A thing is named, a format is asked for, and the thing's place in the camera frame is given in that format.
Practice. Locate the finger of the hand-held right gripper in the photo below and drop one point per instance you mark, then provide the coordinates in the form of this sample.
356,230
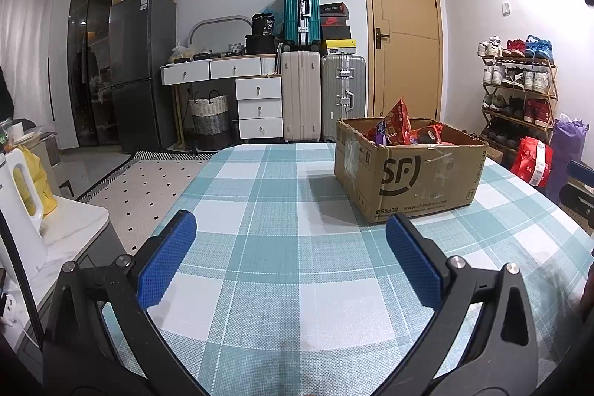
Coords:
582,171
577,203

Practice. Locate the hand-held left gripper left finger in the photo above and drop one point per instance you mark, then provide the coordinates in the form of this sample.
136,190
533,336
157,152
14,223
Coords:
167,259

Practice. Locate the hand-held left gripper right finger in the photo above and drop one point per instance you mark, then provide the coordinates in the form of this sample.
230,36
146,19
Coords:
413,261

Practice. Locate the brown cardboard box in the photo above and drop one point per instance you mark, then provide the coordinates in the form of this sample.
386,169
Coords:
417,182

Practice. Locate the red cookie packet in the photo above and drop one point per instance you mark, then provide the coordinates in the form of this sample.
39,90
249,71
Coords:
429,134

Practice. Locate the red triangular chip bag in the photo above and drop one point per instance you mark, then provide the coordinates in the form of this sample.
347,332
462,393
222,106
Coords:
400,120

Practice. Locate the red shopping bag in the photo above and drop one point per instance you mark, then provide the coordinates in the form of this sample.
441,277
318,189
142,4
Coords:
531,161

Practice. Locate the dotted floor rug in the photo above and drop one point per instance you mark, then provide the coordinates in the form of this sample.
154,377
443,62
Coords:
139,201

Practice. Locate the wooden shoe rack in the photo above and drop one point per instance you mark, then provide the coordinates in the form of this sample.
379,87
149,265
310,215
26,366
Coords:
552,99

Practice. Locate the small brown box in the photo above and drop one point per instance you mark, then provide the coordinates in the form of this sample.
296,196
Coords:
494,154

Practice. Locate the shoe rack with shoes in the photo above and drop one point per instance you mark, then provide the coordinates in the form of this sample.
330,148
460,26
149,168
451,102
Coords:
533,80

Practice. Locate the grey side cabinet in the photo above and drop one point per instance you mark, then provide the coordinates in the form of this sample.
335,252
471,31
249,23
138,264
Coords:
69,219

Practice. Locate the grey white laundry basket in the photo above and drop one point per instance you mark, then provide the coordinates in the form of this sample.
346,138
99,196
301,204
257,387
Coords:
209,122

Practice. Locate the yellow plastic bag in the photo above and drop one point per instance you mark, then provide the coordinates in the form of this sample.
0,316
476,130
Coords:
41,187

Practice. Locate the white electric kettle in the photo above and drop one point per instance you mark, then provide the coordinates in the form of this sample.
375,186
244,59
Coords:
16,229

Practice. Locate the white charger plug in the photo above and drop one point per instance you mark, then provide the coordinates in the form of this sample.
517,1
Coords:
8,308

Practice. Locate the white drawer dresser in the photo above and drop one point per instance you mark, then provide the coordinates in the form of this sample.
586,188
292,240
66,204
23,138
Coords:
257,108

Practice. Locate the silver suitcase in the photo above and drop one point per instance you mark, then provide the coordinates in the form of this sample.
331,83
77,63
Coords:
343,94

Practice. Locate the grey refrigerator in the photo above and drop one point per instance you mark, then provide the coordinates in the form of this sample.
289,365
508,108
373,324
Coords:
144,71

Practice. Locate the beige suitcase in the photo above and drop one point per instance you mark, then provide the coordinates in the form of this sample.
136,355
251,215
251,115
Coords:
300,94

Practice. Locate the pale plastic bag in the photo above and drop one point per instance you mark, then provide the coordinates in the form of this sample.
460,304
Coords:
178,52

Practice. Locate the dark glass cabinet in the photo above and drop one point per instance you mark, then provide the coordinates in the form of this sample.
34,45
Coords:
88,52

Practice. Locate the white striped bowl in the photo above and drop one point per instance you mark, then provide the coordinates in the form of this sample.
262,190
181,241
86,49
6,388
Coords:
236,49

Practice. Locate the tan wooden door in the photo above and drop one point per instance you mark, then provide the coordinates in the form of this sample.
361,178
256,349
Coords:
408,29

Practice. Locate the yellow black shoebox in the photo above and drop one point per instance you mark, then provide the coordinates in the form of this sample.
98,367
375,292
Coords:
339,47

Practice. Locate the black storage box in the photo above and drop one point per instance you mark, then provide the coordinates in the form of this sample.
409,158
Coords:
262,44

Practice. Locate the arched mirror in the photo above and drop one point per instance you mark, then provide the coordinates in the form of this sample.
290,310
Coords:
218,21

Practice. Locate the white curtain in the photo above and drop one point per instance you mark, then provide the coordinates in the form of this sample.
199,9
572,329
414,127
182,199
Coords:
23,52

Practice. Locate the black shoebox red logo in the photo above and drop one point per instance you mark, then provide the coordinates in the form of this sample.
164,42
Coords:
335,21

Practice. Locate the black bag white print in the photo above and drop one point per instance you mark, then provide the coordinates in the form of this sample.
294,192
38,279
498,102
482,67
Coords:
264,24

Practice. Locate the teal suitcase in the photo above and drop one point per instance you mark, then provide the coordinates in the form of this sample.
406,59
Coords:
301,11

